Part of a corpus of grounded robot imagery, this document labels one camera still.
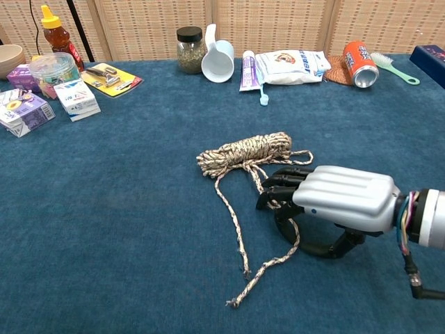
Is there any orange soda can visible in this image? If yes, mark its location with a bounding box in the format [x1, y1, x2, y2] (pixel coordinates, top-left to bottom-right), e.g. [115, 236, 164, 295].
[342, 40, 380, 89]

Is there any beige bowl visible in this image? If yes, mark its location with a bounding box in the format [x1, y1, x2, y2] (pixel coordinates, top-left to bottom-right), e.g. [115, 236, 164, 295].
[0, 44, 27, 81]

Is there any woven bamboo folding screen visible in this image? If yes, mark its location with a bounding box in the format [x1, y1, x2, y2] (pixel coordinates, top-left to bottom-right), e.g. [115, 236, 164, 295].
[0, 0, 445, 63]

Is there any brown woven coaster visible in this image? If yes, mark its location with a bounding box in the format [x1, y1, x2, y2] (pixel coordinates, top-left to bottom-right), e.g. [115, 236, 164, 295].
[325, 55, 355, 86]

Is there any clear plastic jar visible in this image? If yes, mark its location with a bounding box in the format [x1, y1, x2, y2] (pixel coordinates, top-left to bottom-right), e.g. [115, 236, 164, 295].
[28, 51, 81, 100]

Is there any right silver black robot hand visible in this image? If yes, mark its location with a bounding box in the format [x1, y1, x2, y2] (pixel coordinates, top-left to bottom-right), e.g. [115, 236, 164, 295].
[256, 165, 406, 260]

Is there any black stand pole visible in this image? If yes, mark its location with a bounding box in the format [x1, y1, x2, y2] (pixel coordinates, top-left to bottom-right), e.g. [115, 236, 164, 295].
[65, 0, 95, 63]

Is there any thin black hanging cable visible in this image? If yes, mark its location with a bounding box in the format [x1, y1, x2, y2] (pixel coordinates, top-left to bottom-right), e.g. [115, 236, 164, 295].
[29, 0, 41, 56]

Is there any purple white drink carton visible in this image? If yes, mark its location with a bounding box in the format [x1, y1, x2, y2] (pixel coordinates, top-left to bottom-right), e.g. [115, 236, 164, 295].
[0, 88, 56, 138]

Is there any white handled cup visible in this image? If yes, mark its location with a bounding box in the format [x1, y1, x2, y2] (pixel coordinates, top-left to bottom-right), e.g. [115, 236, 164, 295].
[200, 23, 236, 84]

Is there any braided beige rope bundle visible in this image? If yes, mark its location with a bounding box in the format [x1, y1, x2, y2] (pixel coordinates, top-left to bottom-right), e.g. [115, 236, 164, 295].
[196, 131, 314, 309]

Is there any dark blue gift box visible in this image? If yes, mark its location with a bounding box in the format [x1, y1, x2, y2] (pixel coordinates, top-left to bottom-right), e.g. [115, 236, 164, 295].
[409, 45, 445, 80]

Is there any mint green brush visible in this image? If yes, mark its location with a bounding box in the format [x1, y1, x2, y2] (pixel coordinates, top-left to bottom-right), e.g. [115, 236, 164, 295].
[370, 51, 421, 86]

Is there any white blue milk carton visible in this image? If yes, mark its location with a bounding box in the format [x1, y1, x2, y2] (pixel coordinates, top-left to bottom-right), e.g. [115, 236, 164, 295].
[53, 78, 102, 122]

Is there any yellow razor blister pack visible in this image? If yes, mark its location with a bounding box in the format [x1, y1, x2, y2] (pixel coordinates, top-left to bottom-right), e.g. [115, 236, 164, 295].
[80, 62, 144, 99]

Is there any purple white toothpaste tube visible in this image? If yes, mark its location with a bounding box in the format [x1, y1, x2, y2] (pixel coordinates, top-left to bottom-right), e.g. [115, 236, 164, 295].
[238, 49, 265, 93]

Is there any blue table cloth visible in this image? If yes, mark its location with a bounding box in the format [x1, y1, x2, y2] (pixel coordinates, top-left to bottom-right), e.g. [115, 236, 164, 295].
[0, 51, 445, 334]

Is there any small purple carton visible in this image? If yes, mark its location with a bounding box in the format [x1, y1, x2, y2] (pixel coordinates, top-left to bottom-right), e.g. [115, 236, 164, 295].
[6, 63, 41, 93]

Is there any white printed bag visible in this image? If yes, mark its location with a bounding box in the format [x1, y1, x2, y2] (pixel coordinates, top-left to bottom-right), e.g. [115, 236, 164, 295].
[254, 49, 333, 86]

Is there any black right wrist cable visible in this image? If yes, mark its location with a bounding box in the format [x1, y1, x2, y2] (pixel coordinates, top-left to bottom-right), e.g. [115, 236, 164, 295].
[401, 252, 445, 300]

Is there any black-lidded glass jar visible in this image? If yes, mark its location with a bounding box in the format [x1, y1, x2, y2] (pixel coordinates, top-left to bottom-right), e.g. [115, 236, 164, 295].
[176, 26, 208, 74]

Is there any honey squeeze bottle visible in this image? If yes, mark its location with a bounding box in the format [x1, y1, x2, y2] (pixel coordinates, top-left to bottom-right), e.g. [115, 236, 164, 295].
[40, 4, 85, 73]

